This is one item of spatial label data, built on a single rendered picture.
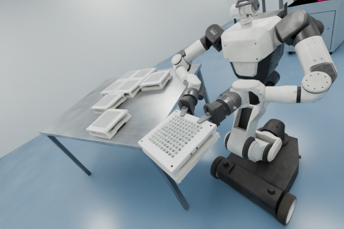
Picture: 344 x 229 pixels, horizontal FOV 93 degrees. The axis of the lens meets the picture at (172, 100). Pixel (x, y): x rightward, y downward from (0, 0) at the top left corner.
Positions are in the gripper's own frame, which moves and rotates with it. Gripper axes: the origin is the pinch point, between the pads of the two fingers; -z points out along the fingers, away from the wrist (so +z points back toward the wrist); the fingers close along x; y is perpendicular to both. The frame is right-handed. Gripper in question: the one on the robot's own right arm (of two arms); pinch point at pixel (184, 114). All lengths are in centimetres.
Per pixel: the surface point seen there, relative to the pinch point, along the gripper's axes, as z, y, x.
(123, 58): 313, 264, 36
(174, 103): 36.4, 21.9, 17.4
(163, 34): 429, 178, 26
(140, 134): 6.0, 38.1, 18.1
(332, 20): 228, -141, 46
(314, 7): 241, -124, 26
